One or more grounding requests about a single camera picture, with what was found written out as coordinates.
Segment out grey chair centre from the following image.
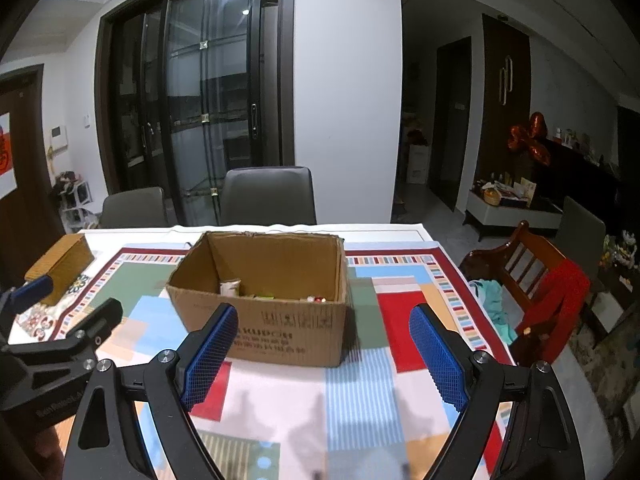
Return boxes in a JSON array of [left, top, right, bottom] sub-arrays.
[[220, 166, 317, 226]]

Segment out white low side cabinet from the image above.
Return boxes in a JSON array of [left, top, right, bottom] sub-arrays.
[[463, 191, 562, 240]]

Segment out grey chair left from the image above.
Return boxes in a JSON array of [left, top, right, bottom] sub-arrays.
[[100, 186, 168, 229]]

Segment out white shoe rack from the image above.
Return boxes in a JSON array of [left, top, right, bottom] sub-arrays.
[[52, 171, 100, 234]]

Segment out grey chair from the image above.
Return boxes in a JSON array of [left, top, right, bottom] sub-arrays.
[[220, 166, 317, 226], [100, 186, 168, 229]]

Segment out red foil balloon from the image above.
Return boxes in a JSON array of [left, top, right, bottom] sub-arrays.
[[506, 112, 550, 166]]

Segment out woven straw tissue box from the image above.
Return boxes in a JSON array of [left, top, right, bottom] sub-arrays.
[[25, 233, 94, 306]]

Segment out glass sliding door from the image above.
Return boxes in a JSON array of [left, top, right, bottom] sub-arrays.
[[94, 0, 295, 226]]

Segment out red fu door poster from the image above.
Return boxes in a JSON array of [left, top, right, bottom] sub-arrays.
[[0, 112, 17, 198]]

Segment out brown cardboard box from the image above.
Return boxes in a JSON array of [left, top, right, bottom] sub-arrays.
[[166, 232, 352, 367]]

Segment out red wooden chair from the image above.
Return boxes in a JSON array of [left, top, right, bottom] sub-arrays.
[[460, 220, 590, 366]]

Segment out tan fortune biscuits bag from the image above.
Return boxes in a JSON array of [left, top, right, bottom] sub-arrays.
[[219, 280, 241, 297]]

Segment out white wall intercom panel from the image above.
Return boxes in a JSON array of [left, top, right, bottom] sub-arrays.
[[50, 125, 68, 153]]

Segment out colourful patchwork tablecloth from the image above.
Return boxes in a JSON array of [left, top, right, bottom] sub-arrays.
[[10, 224, 510, 479]]

